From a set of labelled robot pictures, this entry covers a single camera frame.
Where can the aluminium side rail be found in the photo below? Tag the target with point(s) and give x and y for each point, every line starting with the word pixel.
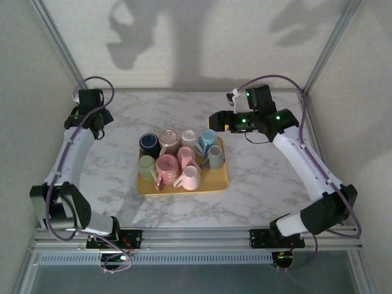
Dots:
pixel 310 128

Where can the yellow plastic tray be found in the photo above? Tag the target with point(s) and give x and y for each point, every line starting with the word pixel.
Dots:
pixel 214 183

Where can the pink floral mug red interior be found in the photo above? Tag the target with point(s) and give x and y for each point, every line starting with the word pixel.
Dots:
pixel 167 168

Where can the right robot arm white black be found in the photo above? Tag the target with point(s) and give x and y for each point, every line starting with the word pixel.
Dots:
pixel 294 153

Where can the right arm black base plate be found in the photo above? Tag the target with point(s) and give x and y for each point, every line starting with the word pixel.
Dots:
pixel 257 239

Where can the dark blue mug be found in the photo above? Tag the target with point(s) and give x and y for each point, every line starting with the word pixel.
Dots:
pixel 149 144

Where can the grey mug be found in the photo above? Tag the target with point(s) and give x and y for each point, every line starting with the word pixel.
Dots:
pixel 216 157

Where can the aluminium upright post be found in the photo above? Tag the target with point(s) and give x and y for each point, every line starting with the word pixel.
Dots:
pixel 62 49
pixel 330 46

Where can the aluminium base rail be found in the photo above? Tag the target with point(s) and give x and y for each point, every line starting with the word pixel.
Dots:
pixel 196 239

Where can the pale pink mug purple interior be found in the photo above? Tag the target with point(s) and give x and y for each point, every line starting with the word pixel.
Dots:
pixel 169 139

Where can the light blue mug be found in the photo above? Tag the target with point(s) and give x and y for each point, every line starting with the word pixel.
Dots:
pixel 209 137

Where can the light green mug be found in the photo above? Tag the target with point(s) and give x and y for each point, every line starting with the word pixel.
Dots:
pixel 146 167

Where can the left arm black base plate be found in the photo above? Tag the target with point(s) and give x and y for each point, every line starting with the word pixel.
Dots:
pixel 134 237

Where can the white faceted mug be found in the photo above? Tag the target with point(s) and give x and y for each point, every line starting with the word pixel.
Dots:
pixel 188 137

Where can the aluminium table edge rail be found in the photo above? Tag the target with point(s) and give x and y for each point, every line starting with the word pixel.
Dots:
pixel 183 90

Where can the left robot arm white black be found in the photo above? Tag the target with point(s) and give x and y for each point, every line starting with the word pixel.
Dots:
pixel 76 147

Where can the light pink ceramic mug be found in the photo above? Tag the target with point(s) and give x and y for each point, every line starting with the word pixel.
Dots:
pixel 190 179

